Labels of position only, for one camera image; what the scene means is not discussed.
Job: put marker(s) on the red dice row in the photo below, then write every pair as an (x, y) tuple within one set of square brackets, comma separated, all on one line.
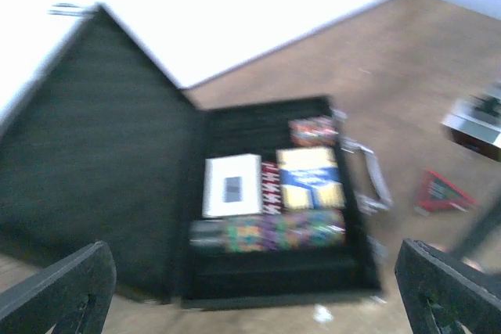
[(270, 189)]

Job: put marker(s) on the blue yellow card box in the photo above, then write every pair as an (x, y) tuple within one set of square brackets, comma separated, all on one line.
[(310, 179)]

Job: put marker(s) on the black poker set case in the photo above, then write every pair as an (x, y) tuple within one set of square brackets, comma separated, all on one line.
[(106, 147)]

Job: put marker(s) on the red black triangular button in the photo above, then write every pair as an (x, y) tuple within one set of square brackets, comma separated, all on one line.
[(435, 194)]

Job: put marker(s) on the orange poker chip stack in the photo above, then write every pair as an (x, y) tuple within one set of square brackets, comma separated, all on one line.
[(313, 131)]

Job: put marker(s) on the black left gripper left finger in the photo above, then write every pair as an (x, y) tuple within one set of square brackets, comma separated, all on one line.
[(73, 295)]

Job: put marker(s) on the mixed colour chip row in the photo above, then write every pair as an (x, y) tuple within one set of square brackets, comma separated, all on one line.
[(269, 233)]

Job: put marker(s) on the white playing card deck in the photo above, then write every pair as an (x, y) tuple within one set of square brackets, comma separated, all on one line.
[(232, 186)]

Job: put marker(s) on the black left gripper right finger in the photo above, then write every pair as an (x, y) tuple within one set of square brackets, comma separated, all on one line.
[(444, 295)]

